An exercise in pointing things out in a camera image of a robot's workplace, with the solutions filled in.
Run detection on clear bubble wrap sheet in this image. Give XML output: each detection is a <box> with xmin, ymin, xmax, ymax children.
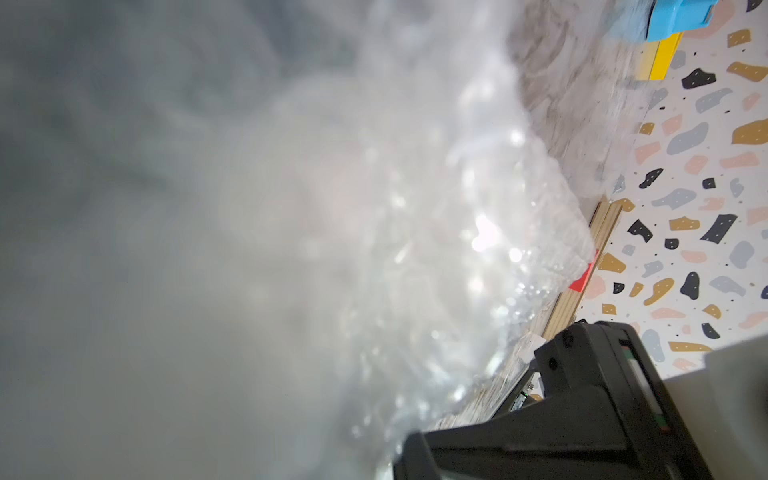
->
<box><xmin>1</xmin><ymin>1</ymin><xmax>642</xmax><ymax>479</ymax></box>

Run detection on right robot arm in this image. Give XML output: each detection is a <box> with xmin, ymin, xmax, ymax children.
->
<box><xmin>392</xmin><ymin>322</ymin><xmax>767</xmax><ymax>479</ymax></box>

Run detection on red plastic piece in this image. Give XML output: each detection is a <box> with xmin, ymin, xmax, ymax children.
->
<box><xmin>569</xmin><ymin>249</ymin><xmax>600</xmax><ymax>293</ymax></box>

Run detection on blue toy car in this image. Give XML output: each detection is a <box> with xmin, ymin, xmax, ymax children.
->
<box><xmin>605</xmin><ymin>0</ymin><xmax>721</xmax><ymax>43</ymax></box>

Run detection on yellow triangular plastic piece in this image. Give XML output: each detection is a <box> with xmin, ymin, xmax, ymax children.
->
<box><xmin>634</xmin><ymin>33</ymin><xmax>683</xmax><ymax>81</ymax></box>

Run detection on wooden chessboard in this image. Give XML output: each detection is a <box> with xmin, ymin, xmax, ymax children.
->
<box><xmin>539</xmin><ymin>197</ymin><xmax>625</xmax><ymax>343</ymax></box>

